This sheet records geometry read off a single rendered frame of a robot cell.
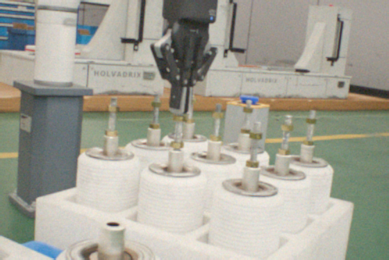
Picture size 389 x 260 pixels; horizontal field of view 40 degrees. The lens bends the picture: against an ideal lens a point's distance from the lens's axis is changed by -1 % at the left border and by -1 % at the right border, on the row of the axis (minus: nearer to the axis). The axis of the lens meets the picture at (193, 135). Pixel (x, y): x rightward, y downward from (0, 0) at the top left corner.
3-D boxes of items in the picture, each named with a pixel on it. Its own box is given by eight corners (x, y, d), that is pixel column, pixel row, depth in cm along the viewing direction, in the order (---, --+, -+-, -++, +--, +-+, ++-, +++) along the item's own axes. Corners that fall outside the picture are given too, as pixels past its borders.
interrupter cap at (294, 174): (285, 168, 87) (285, 164, 87) (316, 181, 81) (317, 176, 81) (246, 169, 84) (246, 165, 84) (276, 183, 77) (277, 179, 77)
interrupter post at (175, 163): (162, 172, 78) (164, 149, 77) (173, 169, 79) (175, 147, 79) (175, 175, 76) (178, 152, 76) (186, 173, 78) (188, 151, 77)
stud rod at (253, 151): (253, 179, 71) (260, 123, 70) (246, 179, 72) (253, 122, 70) (255, 178, 72) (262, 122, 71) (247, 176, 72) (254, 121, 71)
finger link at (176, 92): (177, 71, 75) (173, 107, 76) (164, 71, 73) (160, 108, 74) (186, 73, 75) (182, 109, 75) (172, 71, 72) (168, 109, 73)
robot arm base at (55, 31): (27, 81, 129) (30, 9, 126) (62, 82, 134) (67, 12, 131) (42, 86, 121) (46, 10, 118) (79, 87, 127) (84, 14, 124)
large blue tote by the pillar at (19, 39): (3, 64, 539) (5, 27, 532) (41, 65, 567) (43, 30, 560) (25, 69, 503) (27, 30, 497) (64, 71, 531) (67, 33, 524)
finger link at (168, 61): (152, 39, 71) (169, 72, 75) (144, 49, 70) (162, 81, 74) (168, 41, 69) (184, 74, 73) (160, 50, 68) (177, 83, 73)
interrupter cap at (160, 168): (137, 169, 77) (137, 165, 77) (171, 163, 83) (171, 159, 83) (178, 183, 73) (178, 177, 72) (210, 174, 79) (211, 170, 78)
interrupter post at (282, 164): (282, 173, 84) (285, 152, 83) (292, 177, 82) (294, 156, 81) (269, 174, 83) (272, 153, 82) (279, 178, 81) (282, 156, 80)
